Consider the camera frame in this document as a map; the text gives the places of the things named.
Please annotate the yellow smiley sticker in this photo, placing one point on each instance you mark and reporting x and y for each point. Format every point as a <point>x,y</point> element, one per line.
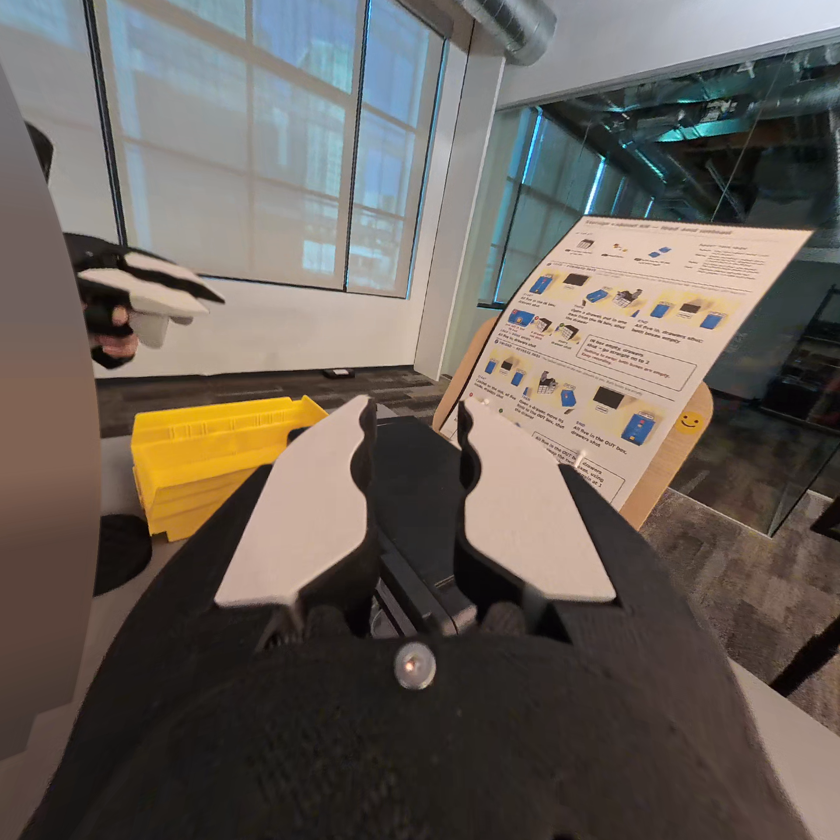
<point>689,422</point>

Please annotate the instruction poster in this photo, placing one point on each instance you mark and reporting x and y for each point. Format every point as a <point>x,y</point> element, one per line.
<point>623,341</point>

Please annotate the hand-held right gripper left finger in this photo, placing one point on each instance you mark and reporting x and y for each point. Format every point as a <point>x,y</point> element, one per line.
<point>302,525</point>

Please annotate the rounded wooden backing board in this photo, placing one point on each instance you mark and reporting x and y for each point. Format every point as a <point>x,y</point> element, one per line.
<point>669,472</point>

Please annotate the dark storage shelf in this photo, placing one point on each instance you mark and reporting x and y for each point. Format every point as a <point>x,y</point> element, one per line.
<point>807,367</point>

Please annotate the round spiral metal duct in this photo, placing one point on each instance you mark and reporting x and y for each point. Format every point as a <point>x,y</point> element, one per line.
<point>512,26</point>

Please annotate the person's left hand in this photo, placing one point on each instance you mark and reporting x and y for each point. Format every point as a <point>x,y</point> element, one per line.
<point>118,348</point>

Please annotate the black quilted case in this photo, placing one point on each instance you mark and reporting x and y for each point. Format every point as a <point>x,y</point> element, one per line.
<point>121,554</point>

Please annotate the black floor box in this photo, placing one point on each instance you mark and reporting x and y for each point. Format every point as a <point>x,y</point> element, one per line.
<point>338,373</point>

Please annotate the black drawer cabinet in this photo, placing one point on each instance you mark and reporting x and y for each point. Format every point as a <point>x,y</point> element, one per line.
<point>407,485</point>

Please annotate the yellow plastic bin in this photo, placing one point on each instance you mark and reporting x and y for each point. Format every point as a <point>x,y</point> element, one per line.
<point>197,459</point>

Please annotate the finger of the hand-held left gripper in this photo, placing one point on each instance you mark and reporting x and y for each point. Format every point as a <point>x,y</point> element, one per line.
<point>167,270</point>
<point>151,292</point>

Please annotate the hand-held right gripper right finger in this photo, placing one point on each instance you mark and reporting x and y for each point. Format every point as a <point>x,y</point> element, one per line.
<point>531,531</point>

